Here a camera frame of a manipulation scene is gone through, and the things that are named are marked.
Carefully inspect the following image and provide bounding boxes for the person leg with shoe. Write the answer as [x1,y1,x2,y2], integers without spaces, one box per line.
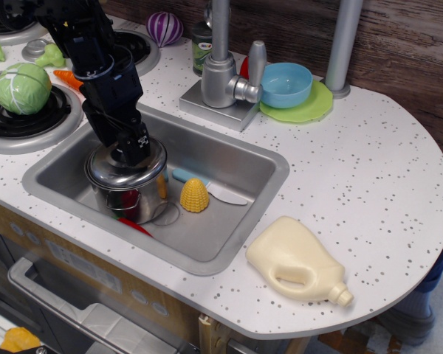
[377,249,443,346]

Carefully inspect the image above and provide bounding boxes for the steel pot lid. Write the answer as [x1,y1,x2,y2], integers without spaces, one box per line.
[84,137,168,190]

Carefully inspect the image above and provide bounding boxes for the blue handled toy knife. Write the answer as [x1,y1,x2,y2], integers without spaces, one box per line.
[172,168,247,206]

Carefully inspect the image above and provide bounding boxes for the back left stove burner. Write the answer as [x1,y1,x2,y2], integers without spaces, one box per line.
[0,19,48,46]

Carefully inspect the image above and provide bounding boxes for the silver toy sink basin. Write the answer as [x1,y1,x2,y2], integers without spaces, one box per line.
[22,105,289,275]

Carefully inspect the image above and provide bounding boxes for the blue toy bowl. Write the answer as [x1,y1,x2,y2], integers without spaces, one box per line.
[261,63,313,108]

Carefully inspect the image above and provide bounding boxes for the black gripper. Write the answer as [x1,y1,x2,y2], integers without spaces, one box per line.
[72,46,151,166]

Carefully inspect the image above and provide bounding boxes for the grey support pole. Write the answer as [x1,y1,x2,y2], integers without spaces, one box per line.
[323,0,363,99]

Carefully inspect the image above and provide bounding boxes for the green toy broccoli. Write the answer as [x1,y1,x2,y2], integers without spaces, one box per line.
[35,44,66,68]

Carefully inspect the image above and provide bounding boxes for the cream toy detergent jug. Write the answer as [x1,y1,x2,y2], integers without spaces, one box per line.
[246,216,354,307]

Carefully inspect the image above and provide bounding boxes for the front left stove burner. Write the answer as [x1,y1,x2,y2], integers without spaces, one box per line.
[0,85,83,155]

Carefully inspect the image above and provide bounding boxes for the purple striped toy onion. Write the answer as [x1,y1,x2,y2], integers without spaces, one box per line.
[145,12,184,48]

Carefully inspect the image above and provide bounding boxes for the back right stove burner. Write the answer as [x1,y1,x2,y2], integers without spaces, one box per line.
[115,29,160,77]

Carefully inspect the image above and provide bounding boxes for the orange toy carrot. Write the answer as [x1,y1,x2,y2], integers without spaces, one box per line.
[53,70,83,91]

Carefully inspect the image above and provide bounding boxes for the silver stove knob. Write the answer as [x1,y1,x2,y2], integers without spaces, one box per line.
[21,38,50,63]

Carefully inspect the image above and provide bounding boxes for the stove burner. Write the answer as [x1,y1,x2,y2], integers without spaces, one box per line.
[0,85,83,155]
[115,29,160,77]
[0,19,48,46]

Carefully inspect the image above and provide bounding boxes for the red toy chili pepper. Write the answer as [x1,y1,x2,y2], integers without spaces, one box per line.
[117,218,152,237]

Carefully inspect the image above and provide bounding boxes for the yellow toy corn piece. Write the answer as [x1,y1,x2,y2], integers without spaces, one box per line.
[179,178,210,213]

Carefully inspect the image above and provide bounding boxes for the red toy behind faucet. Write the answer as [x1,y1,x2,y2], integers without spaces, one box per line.
[239,56,249,80]

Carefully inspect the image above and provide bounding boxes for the yellow toy in basket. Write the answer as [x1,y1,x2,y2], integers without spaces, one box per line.
[0,327,41,353]

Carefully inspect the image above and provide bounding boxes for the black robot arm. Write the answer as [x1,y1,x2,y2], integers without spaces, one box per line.
[0,1,151,166]

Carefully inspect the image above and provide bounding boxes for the green toy cabbage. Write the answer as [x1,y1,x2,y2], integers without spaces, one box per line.
[0,63,52,115]

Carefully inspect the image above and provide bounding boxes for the silver toy faucet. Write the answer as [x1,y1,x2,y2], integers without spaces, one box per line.
[179,1,267,131]

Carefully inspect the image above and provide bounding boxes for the silver oven door handle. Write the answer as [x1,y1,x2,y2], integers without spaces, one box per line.
[8,257,193,353]

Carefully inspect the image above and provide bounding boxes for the green toy plate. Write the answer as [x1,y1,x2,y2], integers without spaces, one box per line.
[260,80,333,123]

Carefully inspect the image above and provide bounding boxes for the green toy spice jar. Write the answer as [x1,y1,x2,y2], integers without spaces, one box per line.
[191,21,212,76]

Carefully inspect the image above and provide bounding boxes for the steel pot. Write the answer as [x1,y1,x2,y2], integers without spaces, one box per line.
[88,166,169,223]

